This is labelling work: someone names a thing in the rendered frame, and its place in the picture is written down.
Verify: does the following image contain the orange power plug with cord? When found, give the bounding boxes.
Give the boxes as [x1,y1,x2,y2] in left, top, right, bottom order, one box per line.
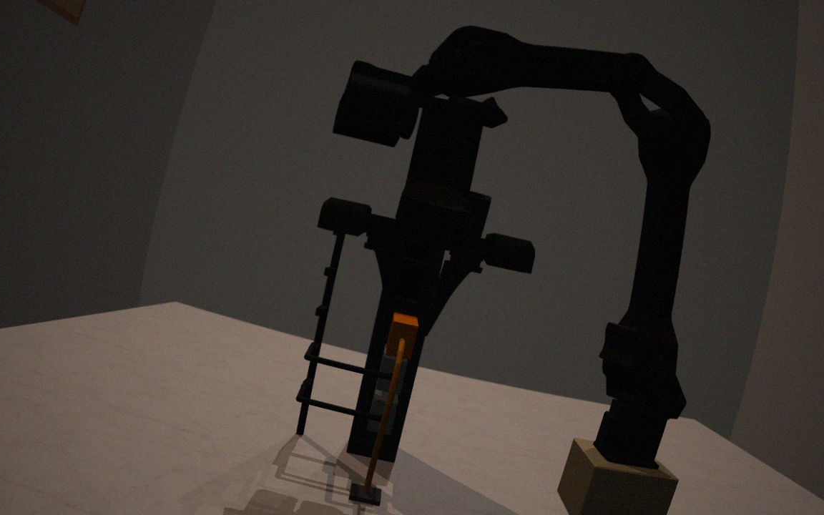
[363,303,418,494]

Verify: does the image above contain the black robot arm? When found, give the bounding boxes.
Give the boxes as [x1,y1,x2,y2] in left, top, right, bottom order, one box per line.
[333,26,711,470]

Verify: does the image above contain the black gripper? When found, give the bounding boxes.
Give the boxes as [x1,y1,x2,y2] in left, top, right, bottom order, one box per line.
[317,152,535,336]

